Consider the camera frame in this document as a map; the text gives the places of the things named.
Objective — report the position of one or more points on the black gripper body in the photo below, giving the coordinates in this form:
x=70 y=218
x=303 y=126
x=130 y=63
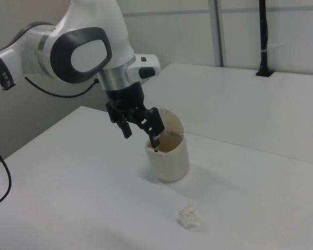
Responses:
x=125 y=100

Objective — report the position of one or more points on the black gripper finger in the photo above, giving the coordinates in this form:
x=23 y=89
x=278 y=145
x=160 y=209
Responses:
x=152 y=121
x=125 y=130

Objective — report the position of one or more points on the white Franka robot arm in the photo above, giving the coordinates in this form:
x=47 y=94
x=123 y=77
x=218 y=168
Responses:
x=88 y=58

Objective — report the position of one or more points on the small white lidded bin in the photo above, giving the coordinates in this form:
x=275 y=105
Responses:
x=169 y=164

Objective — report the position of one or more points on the crumpled white paper trash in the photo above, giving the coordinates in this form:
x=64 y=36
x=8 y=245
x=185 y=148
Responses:
x=188 y=217

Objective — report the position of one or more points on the black pole stand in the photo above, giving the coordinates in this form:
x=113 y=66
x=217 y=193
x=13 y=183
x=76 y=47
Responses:
x=263 y=39

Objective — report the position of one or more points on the grey partition post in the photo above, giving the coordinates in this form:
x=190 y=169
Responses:
x=216 y=34

